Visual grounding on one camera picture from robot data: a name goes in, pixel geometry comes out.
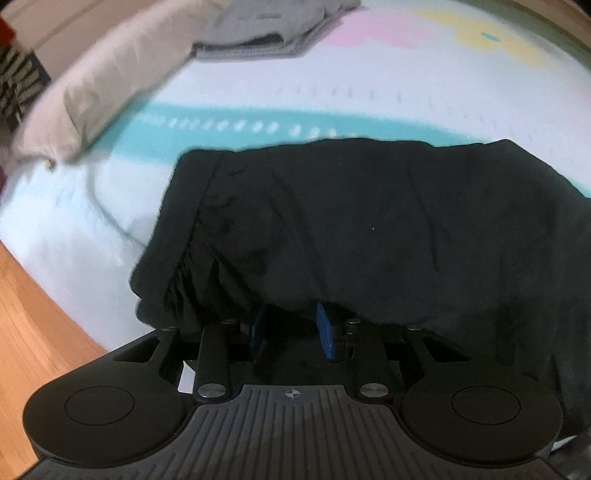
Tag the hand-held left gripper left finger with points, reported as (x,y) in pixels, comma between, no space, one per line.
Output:
(256,333)

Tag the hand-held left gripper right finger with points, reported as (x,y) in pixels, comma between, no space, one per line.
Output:
(326,333)

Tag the black pants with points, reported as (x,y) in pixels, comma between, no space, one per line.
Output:
(351,240)

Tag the pastel printed blanket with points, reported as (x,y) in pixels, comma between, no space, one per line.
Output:
(351,92)

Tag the beige pillow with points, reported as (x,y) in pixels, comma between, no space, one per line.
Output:
(106,78)

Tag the grey folded garment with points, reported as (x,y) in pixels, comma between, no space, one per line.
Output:
(272,27)

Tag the black white striped cloth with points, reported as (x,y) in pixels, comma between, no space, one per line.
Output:
(18,87)

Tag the red object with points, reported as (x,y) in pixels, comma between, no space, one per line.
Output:
(5,28)

